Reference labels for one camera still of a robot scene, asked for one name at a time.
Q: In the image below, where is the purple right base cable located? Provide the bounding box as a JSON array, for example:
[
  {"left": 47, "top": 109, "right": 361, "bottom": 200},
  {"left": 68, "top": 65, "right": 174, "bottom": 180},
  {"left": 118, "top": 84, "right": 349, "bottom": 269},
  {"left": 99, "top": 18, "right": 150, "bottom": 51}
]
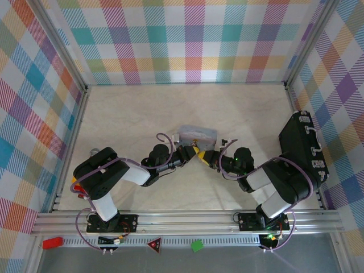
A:
[{"left": 266, "top": 212, "right": 297, "bottom": 253}]

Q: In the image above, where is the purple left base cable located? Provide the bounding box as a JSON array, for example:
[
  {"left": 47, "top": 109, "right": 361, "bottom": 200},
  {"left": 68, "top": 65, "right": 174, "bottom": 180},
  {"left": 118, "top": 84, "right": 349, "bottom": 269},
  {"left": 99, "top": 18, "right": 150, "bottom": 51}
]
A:
[{"left": 75, "top": 208, "right": 120, "bottom": 253}]

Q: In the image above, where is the aluminium frame post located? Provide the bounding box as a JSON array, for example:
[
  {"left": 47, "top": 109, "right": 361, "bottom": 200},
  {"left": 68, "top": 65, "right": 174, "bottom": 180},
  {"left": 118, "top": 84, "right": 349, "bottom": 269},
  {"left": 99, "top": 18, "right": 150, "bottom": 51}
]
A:
[
  {"left": 283, "top": 0, "right": 342, "bottom": 86},
  {"left": 29, "top": 0, "right": 88, "bottom": 92}
]

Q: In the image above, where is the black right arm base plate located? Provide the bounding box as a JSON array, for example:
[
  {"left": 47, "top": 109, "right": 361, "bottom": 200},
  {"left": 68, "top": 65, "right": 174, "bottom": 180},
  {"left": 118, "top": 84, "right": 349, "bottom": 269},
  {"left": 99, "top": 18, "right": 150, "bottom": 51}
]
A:
[{"left": 238, "top": 212, "right": 291, "bottom": 232}]

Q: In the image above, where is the small red block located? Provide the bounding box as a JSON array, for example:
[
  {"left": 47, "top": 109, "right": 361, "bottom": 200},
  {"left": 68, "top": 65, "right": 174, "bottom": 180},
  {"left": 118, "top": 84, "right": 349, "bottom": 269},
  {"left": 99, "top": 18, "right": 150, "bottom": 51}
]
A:
[{"left": 74, "top": 184, "right": 88, "bottom": 200}]

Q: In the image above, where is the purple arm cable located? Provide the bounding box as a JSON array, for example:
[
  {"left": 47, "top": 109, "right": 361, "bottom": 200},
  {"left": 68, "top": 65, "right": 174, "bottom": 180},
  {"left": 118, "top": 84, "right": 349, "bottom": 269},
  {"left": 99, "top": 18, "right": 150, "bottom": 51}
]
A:
[
  {"left": 267, "top": 156, "right": 315, "bottom": 212},
  {"left": 70, "top": 158, "right": 149, "bottom": 212}
]

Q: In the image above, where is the red rectangular block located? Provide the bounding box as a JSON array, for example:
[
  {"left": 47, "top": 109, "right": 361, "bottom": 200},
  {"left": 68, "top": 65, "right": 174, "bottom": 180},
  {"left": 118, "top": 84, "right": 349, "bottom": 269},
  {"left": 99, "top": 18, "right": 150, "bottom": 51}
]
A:
[{"left": 42, "top": 236, "right": 64, "bottom": 250}]

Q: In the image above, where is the slotted grey cable duct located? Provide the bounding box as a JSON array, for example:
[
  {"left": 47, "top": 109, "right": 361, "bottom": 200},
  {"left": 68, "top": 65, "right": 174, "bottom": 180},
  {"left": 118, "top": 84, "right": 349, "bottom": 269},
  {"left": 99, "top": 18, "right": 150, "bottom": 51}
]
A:
[{"left": 61, "top": 237, "right": 261, "bottom": 246}]

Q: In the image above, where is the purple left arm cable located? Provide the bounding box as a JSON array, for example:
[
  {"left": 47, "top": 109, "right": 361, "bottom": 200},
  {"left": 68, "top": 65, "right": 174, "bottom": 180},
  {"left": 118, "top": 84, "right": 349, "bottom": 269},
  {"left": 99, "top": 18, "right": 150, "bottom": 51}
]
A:
[{"left": 70, "top": 158, "right": 149, "bottom": 212}]

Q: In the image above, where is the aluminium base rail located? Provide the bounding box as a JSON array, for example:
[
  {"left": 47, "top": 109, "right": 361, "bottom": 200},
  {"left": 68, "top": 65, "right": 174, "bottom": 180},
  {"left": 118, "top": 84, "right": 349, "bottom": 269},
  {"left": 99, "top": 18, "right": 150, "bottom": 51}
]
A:
[{"left": 31, "top": 209, "right": 345, "bottom": 235}]

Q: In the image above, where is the black left connector bracket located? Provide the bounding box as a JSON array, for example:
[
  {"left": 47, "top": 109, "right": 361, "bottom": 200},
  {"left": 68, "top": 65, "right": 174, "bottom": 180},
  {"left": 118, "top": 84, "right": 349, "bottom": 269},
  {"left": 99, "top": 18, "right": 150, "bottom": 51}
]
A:
[{"left": 97, "top": 235, "right": 126, "bottom": 254}]

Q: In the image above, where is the black connector bracket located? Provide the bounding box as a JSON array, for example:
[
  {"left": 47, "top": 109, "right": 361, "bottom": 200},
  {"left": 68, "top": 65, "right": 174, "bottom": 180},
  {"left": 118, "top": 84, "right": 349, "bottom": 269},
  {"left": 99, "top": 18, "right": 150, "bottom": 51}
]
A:
[
  {"left": 97, "top": 235, "right": 126, "bottom": 254},
  {"left": 259, "top": 233, "right": 282, "bottom": 253}
]

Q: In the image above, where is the purple right wrist cable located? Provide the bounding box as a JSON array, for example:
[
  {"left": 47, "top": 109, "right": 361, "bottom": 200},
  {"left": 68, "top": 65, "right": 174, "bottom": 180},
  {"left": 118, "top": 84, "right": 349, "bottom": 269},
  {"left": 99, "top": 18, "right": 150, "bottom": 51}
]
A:
[{"left": 218, "top": 138, "right": 257, "bottom": 181}]

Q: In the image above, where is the purple left wrist cable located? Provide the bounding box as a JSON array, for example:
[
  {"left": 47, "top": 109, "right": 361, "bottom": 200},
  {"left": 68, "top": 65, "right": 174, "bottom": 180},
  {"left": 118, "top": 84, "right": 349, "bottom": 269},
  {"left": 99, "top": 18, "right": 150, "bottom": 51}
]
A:
[{"left": 157, "top": 133, "right": 183, "bottom": 172}]

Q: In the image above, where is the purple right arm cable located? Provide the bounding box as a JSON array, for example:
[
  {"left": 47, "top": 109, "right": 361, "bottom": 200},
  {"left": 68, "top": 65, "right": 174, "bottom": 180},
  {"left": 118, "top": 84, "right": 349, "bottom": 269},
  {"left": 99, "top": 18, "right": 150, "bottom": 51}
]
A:
[{"left": 267, "top": 156, "right": 315, "bottom": 212}]

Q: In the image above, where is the black hard carrying case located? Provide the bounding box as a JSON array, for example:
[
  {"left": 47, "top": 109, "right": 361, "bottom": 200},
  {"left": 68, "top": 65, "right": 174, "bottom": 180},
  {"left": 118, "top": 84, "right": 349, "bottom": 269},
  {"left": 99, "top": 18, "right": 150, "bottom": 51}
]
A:
[{"left": 278, "top": 110, "right": 330, "bottom": 191}]

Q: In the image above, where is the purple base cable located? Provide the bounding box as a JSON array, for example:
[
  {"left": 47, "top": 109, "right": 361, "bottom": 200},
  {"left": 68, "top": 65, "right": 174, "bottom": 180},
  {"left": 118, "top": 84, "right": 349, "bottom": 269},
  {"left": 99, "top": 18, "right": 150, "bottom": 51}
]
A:
[
  {"left": 266, "top": 212, "right": 297, "bottom": 253},
  {"left": 75, "top": 208, "right": 120, "bottom": 253}
]

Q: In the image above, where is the purple wrist cable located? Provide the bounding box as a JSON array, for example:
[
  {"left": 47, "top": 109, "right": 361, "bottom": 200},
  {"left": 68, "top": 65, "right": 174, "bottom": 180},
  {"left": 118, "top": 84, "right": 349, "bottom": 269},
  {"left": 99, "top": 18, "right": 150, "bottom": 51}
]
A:
[
  {"left": 218, "top": 138, "right": 257, "bottom": 181},
  {"left": 157, "top": 133, "right": 183, "bottom": 172}
]

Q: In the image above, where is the black right connector bracket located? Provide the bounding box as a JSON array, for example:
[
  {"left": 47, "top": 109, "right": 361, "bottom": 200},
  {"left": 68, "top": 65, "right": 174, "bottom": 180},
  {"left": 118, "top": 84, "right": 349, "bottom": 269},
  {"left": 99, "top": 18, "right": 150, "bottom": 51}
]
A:
[{"left": 259, "top": 233, "right": 282, "bottom": 253}]

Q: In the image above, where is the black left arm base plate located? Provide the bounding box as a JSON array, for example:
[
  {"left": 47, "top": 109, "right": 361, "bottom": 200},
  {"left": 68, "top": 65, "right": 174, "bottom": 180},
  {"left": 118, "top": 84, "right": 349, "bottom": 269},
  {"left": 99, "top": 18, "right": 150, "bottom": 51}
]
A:
[{"left": 86, "top": 213, "right": 139, "bottom": 234}]

